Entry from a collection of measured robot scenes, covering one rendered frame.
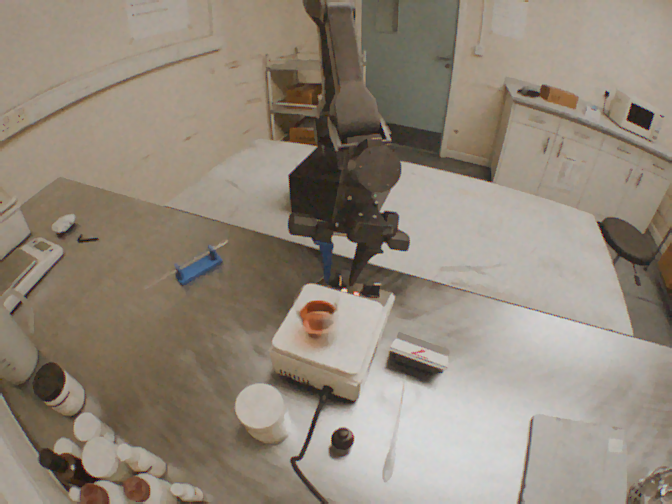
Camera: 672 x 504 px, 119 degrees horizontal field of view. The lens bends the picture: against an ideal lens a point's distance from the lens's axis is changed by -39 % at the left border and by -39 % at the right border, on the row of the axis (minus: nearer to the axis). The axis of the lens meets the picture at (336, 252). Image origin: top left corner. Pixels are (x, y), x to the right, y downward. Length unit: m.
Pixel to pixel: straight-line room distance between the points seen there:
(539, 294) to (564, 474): 0.36
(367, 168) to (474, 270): 0.37
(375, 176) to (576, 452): 0.49
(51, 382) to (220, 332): 0.31
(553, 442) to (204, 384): 0.53
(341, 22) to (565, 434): 0.69
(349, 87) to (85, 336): 0.64
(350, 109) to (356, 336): 0.31
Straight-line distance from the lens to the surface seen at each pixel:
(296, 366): 0.43
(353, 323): 0.43
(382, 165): 0.39
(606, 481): 0.59
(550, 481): 0.52
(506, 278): 0.69
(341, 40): 0.50
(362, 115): 0.47
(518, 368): 0.57
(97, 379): 0.62
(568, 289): 0.76
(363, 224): 0.41
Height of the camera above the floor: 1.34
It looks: 42 degrees down
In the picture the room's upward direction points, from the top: straight up
